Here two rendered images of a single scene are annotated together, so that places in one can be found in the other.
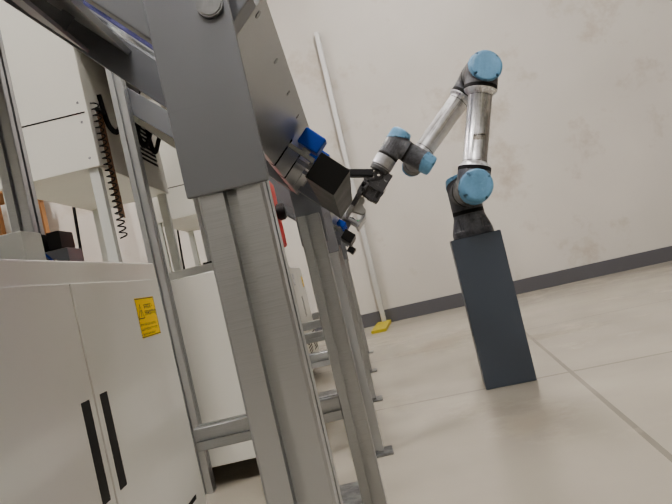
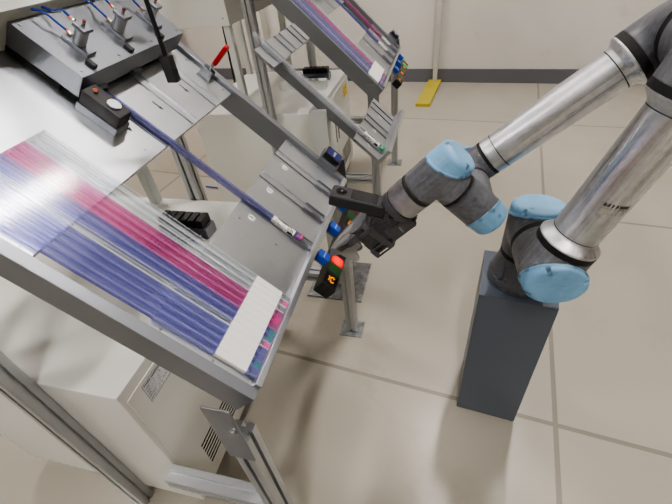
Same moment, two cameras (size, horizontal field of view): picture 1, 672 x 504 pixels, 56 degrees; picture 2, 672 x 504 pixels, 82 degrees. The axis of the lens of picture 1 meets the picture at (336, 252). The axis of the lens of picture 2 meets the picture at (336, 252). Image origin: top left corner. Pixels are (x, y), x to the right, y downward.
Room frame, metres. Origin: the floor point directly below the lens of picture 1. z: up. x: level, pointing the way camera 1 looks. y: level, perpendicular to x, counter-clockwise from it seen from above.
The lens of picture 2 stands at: (1.59, -0.27, 1.29)
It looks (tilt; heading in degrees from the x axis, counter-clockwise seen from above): 40 degrees down; 17
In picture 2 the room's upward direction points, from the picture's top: 7 degrees counter-clockwise
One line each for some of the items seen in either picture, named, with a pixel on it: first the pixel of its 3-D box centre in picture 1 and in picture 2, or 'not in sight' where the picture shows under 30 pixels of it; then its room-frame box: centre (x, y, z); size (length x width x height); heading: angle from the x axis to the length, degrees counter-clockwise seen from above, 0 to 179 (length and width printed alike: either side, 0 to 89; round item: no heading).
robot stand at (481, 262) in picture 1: (491, 307); (500, 341); (2.38, -0.51, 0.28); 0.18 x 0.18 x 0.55; 82
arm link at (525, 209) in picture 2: (463, 192); (534, 226); (2.37, -0.51, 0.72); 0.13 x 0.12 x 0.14; 3
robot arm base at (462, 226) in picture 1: (470, 222); (522, 262); (2.38, -0.51, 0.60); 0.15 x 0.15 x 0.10
